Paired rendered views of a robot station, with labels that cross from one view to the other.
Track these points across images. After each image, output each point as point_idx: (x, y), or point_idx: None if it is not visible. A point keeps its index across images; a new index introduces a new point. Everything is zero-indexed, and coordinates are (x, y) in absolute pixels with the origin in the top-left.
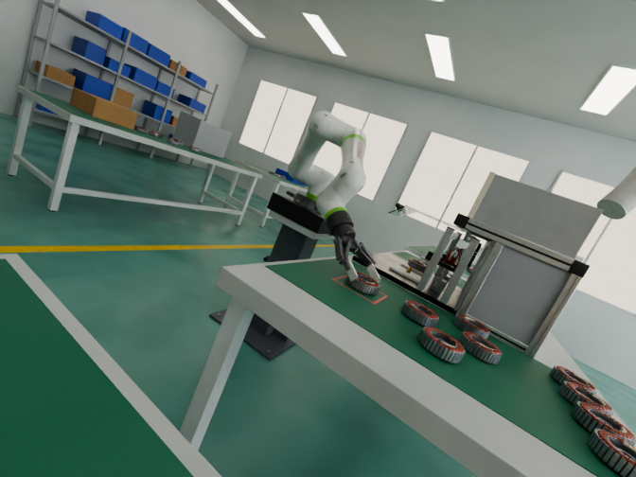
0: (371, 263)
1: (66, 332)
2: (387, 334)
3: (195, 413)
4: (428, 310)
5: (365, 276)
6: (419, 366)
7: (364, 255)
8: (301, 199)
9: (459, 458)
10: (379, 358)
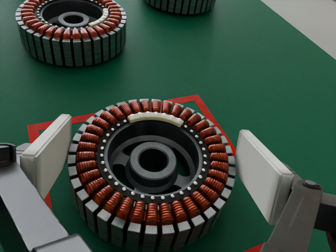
0: (33, 160)
1: None
2: (273, 33)
3: None
4: (42, 8)
5: (110, 174)
6: (266, 1)
7: (41, 206)
8: None
9: None
10: (332, 19)
